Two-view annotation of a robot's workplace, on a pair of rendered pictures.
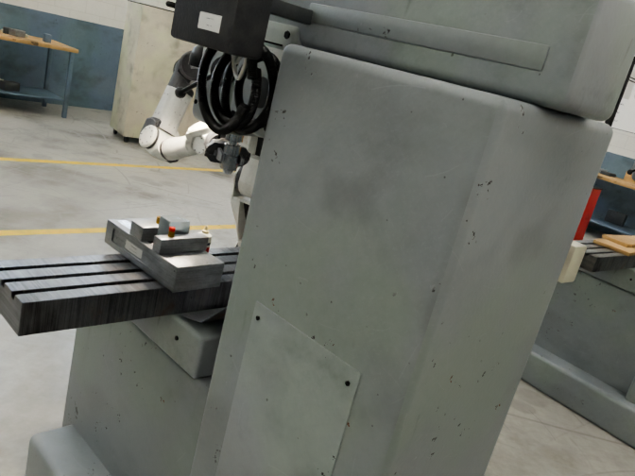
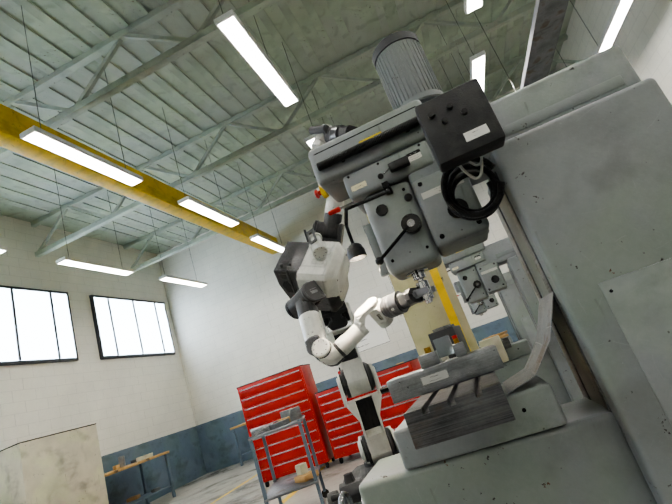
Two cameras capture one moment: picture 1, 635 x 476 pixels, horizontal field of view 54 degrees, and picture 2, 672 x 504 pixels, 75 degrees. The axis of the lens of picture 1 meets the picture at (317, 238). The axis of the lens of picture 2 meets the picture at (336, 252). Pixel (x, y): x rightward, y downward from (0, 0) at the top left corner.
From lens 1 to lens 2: 1.45 m
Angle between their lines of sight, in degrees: 43
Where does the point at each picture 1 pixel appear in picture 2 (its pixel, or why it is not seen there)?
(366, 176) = (611, 155)
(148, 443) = not seen: outside the picture
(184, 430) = (592, 479)
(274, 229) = (573, 233)
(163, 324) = not seen: hidden behind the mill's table
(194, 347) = (547, 397)
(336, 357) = not seen: outside the picture
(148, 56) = (38, 485)
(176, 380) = (547, 448)
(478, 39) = (582, 94)
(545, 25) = (609, 70)
